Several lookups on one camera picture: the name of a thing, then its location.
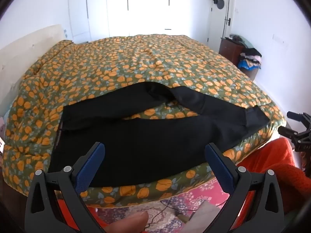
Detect pile of clothes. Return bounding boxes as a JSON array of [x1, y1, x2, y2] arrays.
[[238, 48, 263, 70]]

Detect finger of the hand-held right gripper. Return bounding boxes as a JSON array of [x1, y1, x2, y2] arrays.
[[287, 111, 304, 122], [278, 126, 299, 140]]

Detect white wardrobe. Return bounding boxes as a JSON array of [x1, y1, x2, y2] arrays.
[[68, 0, 192, 44]]

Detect brown basket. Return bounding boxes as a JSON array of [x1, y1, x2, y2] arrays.
[[245, 67, 260, 81]]

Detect white door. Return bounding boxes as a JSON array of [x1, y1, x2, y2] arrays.
[[208, 0, 235, 48]]

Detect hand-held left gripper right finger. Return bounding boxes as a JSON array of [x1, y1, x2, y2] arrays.
[[205, 143, 285, 233]]

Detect dark wooden cabinet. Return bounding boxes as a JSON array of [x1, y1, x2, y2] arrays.
[[219, 37, 245, 65]]

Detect black pants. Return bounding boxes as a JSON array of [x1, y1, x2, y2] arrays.
[[47, 82, 271, 188]]

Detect orange knitted garment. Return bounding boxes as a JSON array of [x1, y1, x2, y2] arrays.
[[55, 137, 310, 233]]

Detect pink floral fabric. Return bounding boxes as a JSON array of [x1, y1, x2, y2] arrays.
[[95, 182, 231, 233]]

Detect green orange floral bedspread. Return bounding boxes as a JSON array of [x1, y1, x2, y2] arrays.
[[3, 34, 286, 208]]

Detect beige headboard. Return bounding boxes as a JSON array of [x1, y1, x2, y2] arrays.
[[0, 24, 73, 117]]

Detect person's left hand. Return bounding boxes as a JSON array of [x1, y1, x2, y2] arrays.
[[103, 211, 149, 233]]

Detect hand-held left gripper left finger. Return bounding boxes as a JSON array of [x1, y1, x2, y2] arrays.
[[24, 142, 105, 233]]

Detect black cable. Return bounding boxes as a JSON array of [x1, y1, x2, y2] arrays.
[[146, 196, 229, 224]]

